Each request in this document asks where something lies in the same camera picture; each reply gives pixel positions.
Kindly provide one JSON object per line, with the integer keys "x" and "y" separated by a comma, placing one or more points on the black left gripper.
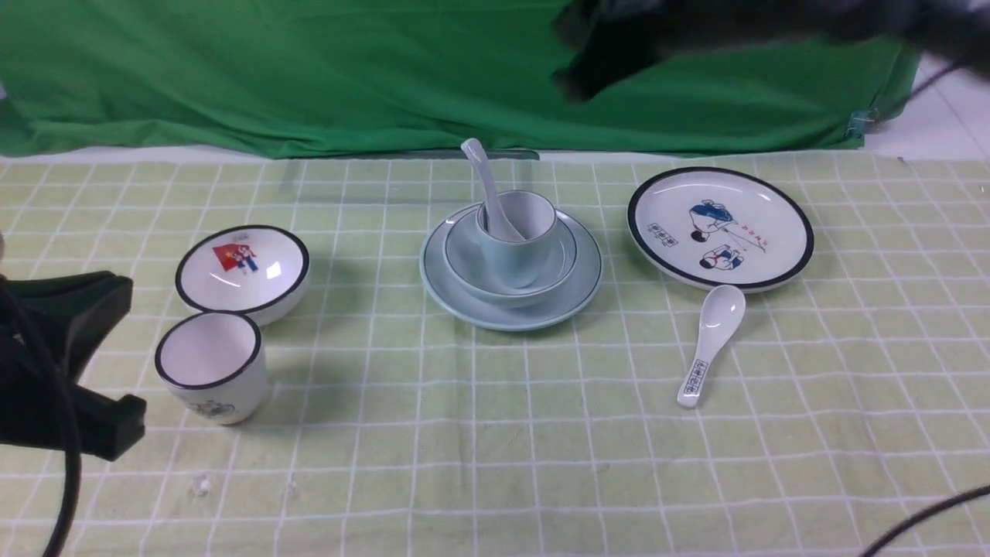
{"x": 73, "y": 315}

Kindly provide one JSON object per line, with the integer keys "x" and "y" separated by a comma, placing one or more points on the green backdrop cloth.
{"x": 290, "y": 79}

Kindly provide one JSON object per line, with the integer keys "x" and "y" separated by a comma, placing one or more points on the plain white ceramic spoon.
{"x": 497, "y": 222}

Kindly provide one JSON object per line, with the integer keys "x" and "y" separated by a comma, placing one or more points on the pale blue cup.
{"x": 517, "y": 263}

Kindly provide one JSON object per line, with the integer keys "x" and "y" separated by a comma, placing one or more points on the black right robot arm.
{"x": 614, "y": 40}

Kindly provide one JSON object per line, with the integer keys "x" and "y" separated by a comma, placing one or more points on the pale blue flat plate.
{"x": 576, "y": 292}

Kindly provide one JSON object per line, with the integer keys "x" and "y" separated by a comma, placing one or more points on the blue clip on backdrop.
{"x": 862, "y": 123}

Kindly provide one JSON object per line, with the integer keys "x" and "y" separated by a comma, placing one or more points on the pale blue shallow bowl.
{"x": 461, "y": 251}

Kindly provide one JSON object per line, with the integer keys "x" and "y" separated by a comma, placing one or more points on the green checkered tablecloth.
{"x": 849, "y": 398}

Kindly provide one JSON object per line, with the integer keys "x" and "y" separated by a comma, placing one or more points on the black-rimmed cartoon plate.
{"x": 708, "y": 227}

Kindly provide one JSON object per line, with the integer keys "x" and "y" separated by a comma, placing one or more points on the white spoon with label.
{"x": 722, "y": 311}

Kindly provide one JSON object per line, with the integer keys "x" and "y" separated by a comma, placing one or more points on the black-rimmed cartoon bowl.
{"x": 259, "y": 271}

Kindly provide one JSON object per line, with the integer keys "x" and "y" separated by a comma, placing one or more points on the black-rimmed white cup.
{"x": 214, "y": 363}

